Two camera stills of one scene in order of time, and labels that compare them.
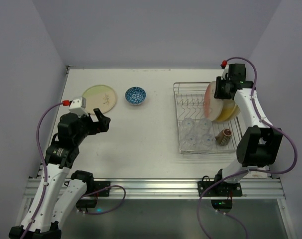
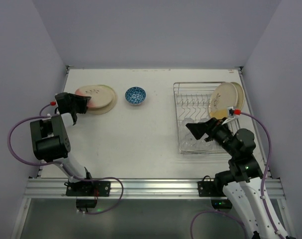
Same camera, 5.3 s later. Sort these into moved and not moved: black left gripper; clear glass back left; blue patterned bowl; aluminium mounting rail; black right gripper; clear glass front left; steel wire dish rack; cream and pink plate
Moved: black left gripper; cream and pink plate; black right gripper
Not moved: clear glass front left; steel wire dish rack; clear glass back left; blue patterned bowl; aluminium mounting rail
